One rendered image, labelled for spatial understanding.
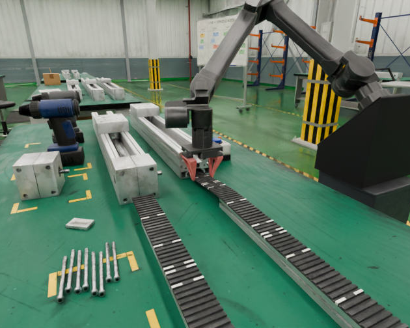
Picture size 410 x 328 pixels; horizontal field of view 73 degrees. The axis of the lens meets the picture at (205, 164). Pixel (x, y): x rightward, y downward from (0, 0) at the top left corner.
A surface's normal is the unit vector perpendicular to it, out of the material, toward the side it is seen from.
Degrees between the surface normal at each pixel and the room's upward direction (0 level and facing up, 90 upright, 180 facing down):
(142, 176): 90
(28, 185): 90
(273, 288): 0
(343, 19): 90
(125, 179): 90
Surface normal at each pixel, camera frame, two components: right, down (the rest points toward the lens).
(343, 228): 0.00, -0.93
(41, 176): 0.29, 0.34
